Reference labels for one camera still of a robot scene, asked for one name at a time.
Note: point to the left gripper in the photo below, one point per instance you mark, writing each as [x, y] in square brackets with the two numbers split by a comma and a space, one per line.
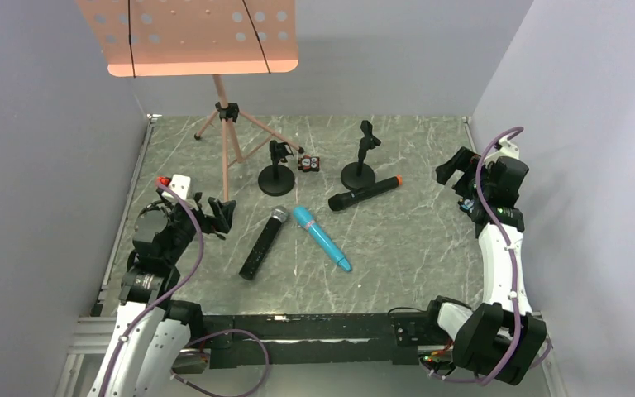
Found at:
[207, 216]

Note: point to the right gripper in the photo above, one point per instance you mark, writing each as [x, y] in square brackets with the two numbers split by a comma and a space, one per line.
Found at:
[465, 174]

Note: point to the black round-base mic stand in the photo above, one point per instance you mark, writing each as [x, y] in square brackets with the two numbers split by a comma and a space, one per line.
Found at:
[277, 179]

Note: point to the blue microphone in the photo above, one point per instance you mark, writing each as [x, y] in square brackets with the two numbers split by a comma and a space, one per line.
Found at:
[307, 222]

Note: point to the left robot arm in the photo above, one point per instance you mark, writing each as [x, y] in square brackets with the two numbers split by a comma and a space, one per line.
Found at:
[151, 327]

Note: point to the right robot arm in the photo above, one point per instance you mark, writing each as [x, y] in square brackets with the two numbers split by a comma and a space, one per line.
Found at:
[502, 328]

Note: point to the black tall mic stand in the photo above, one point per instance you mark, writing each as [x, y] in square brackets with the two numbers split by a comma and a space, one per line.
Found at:
[357, 175]

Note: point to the pink music stand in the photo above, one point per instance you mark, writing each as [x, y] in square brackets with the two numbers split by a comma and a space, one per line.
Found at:
[199, 37]

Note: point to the black microphone silver grille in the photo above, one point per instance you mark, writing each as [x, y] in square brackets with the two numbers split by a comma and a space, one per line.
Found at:
[259, 251]

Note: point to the small red black cube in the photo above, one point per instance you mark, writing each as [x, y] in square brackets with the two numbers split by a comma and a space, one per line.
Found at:
[308, 163]

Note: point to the black microphone orange tip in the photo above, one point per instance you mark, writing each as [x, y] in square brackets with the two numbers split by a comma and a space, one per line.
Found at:
[342, 201]

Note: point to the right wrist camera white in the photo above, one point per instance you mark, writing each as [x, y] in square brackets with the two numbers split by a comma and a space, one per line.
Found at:
[505, 148]

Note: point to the black shock mount tripod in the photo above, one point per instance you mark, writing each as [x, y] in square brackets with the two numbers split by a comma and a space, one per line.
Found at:
[151, 220]

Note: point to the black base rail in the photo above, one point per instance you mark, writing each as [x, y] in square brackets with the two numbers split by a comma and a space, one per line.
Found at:
[398, 337]

